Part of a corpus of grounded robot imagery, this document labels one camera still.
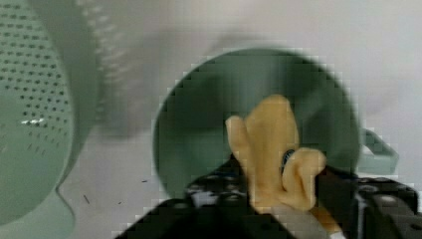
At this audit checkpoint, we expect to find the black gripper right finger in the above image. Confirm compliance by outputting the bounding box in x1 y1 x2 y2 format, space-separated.
316 166 422 239

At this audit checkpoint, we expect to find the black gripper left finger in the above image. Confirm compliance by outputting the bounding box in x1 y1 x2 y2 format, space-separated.
115 157 296 239

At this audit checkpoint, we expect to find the peeled toy banana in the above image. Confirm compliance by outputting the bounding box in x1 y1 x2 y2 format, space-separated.
225 95 340 239

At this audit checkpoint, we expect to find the green mug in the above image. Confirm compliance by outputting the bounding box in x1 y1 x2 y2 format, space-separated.
153 48 399 197

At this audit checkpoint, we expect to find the green perforated colander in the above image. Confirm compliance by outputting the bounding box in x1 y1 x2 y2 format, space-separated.
1 0 115 239

